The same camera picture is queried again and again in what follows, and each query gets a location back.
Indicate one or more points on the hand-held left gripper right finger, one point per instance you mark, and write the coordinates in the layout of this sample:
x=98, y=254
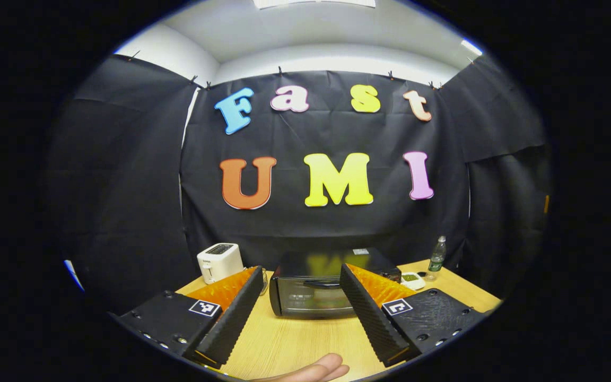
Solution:
x=369, y=318

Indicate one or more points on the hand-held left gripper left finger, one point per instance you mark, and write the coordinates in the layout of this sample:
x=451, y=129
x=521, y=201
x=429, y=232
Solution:
x=234, y=318

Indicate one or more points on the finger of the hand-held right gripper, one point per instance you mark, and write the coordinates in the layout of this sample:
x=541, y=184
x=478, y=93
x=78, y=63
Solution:
x=546, y=204

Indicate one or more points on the black electric oven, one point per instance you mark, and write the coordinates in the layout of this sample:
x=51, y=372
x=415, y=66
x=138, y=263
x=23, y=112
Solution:
x=311, y=297

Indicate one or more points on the white divided plate with beans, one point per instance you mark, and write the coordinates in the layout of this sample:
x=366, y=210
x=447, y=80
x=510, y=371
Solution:
x=411, y=279

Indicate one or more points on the white toaster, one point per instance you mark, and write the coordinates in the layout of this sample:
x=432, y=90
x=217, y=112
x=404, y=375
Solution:
x=219, y=262

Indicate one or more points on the clear plastic water bottle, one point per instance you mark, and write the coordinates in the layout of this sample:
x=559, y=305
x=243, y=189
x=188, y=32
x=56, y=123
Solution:
x=436, y=260

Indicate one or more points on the black backdrop cloth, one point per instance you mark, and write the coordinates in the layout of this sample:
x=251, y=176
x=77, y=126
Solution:
x=125, y=185

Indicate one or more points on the small ceiling light panel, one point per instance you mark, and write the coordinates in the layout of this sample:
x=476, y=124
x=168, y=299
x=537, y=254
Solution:
x=471, y=48

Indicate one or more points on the large ceiling light panel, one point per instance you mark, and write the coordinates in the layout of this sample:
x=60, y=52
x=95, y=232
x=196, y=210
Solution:
x=313, y=2

